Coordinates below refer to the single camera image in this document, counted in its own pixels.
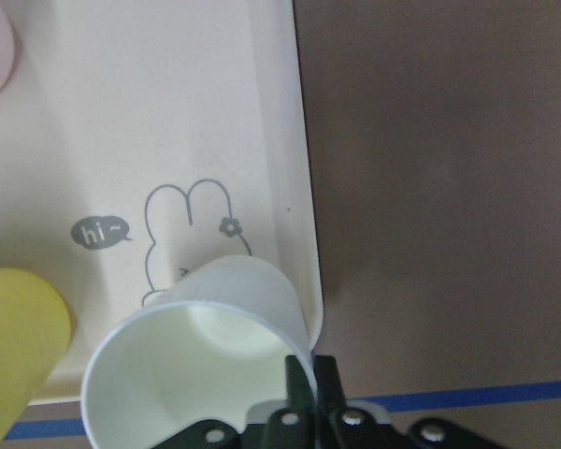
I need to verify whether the cream white plastic cup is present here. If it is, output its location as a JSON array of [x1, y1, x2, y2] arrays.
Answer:
[[80, 255, 324, 448]]

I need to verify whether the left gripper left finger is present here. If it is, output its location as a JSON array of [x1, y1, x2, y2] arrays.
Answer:
[[285, 355, 314, 412]]

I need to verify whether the yellow plastic cup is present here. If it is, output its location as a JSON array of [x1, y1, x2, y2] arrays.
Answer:
[[0, 268, 71, 442]]

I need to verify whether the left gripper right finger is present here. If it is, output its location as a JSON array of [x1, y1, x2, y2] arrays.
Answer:
[[314, 355, 346, 412]]

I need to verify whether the cream plastic tray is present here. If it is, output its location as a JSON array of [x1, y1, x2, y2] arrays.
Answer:
[[0, 1, 323, 404]]

